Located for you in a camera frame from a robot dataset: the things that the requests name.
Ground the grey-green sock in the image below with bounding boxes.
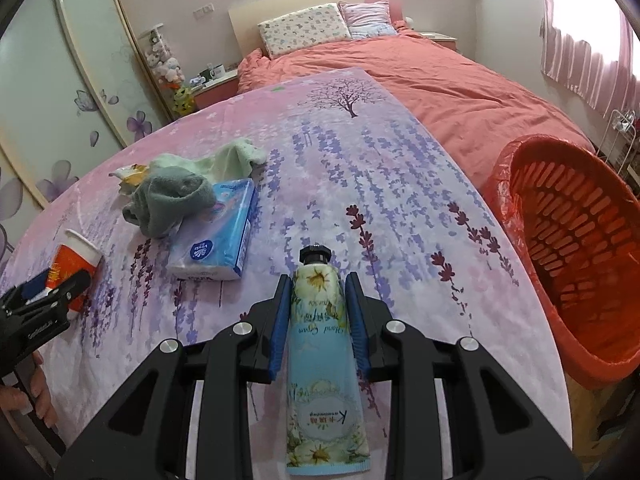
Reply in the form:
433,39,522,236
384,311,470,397
122,166,217,237

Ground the floral hand cream tube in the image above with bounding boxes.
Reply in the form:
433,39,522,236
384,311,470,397
285,244,373,476

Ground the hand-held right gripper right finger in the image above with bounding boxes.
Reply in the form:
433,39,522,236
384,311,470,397
345,271,585,480

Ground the wardrobe with floral glass doors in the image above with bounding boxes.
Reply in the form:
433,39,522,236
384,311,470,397
0,0,173,281

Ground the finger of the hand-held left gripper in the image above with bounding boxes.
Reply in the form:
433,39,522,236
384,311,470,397
27,271,93,328
0,279,52,311

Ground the person's left hand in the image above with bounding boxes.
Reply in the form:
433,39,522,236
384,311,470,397
0,350,60,430

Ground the clear tube of plush toys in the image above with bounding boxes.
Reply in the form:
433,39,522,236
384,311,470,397
137,22,187,92

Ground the yellow green plush toy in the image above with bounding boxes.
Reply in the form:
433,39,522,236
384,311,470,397
169,82,197,117

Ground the blue tissue packet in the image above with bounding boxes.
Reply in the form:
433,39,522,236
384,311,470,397
166,178,260,279

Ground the coral pink duvet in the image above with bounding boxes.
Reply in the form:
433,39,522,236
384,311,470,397
236,27,601,201

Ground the pink striped pillow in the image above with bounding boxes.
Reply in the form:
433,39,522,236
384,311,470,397
338,0,401,41

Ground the orange plastic basket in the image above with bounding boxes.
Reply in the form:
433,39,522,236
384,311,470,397
480,134,640,392

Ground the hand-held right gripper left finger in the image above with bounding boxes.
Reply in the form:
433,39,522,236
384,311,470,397
54,274,293,480

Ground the beige wooden headboard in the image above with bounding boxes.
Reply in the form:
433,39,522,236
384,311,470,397
228,0,403,58

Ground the pink nightstand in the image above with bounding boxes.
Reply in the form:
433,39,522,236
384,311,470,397
189,67,240,111
417,31,459,54

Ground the floral printed tablecloth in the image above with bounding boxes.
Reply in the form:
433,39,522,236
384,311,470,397
0,66,573,480

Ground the white wire rack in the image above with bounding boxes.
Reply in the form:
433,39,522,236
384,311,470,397
597,108,640,186

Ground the white floral pillow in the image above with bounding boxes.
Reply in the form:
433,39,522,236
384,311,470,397
257,2,352,59

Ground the pink curtain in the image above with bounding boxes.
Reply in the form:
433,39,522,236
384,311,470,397
539,0,640,113

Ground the orange white paper cup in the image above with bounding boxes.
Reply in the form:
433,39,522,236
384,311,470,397
47,228,103,321

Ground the yellow snack wrapper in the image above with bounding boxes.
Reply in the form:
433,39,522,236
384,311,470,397
109,162,151,196

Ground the light green cloth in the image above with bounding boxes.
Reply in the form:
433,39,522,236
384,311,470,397
149,137,267,183

